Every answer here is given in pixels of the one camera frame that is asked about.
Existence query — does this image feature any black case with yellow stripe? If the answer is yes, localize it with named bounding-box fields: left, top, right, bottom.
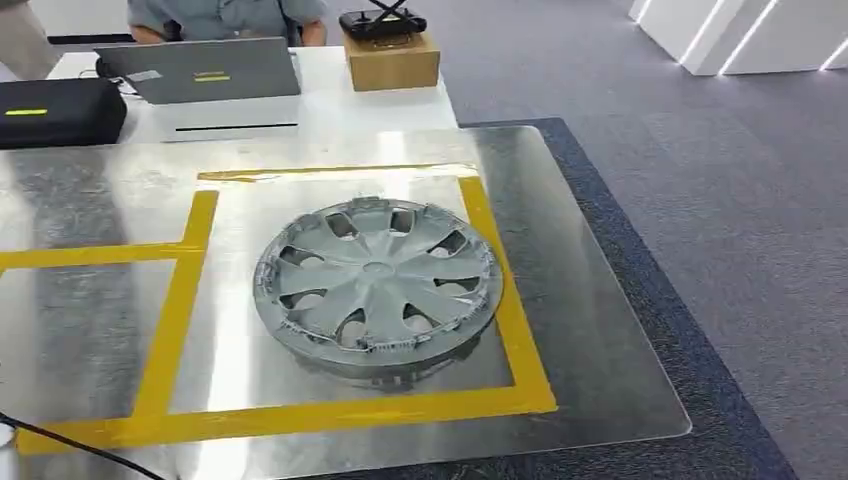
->
left=0, top=77, right=129, bottom=151

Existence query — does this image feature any grey laptop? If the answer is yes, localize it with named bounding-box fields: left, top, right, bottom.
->
left=94, top=36, right=303, bottom=107

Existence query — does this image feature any thin dark bar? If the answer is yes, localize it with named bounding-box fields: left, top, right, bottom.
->
left=174, top=121, right=284, bottom=133

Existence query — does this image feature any standing person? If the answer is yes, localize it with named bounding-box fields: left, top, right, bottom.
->
left=0, top=0, right=62, bottom=82

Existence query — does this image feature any white lit partition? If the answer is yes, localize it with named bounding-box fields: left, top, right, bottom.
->
left=627, top=0, right=848, bottom=77

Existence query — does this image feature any silver wheel hubcap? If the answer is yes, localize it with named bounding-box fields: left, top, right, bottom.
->
left=251, top=195, right=506, bottom=392

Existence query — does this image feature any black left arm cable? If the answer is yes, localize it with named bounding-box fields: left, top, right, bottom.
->
left=0, top=409, right=170, bottom=480

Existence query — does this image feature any seated person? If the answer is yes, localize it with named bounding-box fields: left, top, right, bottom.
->
left=125, top=0, right=329, bottom=48

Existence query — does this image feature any steel table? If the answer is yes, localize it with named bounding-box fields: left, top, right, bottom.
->
left=0, top=124, right=694, bottom=480

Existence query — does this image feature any black controller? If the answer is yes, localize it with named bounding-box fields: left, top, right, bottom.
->
left=338, top=0, right=429, bottom=42

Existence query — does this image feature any cardboard box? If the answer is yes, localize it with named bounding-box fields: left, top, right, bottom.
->
left=342, top=31, right=443, bottom=93

